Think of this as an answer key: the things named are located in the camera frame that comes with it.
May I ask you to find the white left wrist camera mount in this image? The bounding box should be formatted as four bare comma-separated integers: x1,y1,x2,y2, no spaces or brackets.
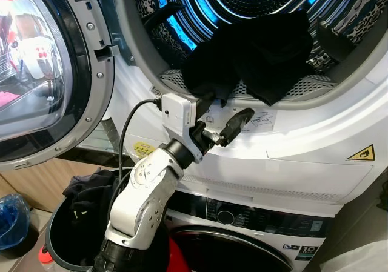
161,93,207,164

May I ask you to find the round grey dryer door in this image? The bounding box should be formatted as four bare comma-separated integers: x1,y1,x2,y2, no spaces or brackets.
0,0,116,173

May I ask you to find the yellow triangle warning sticker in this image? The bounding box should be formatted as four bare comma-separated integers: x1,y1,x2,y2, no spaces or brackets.
347,145,375,161

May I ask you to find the yellow label sticker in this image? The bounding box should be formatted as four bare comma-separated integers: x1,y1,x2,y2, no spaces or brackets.
132,142,156,159

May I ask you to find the dark clothes pile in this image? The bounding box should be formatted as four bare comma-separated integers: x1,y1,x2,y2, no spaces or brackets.
62,169,120,225

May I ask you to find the black garment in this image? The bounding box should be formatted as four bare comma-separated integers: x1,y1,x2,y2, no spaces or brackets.
181,10,317,107

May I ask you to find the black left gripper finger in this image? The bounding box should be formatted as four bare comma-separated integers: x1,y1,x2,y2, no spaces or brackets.
195,92,217,122
219,107,255,147

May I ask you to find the white washing machine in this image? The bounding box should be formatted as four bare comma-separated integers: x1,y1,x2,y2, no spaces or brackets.
164,190,344,272

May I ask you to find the round washer control knob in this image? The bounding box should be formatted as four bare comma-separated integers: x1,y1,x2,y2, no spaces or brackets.
217,209,236,225

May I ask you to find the red plastic item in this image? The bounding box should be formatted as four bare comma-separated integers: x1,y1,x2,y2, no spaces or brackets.
165,236,192,272

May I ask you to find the round dark washer door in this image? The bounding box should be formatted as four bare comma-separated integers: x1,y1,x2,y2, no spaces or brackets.
167,227,295,272

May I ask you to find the perforated grey lint filter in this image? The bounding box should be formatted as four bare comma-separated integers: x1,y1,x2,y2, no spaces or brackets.
161,69,337,103

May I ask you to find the white fabric bundle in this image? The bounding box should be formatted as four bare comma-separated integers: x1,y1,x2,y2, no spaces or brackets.
321,242,388,272

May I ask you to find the white tumble dryer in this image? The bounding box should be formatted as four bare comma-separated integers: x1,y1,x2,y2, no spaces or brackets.
100,0,388,219

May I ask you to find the black drum paddle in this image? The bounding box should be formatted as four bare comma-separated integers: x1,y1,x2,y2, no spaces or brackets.
142,2,182,34
315,21,358,61

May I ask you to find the white instruction sticker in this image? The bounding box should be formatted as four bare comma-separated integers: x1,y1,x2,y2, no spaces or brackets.
197,105,277,133

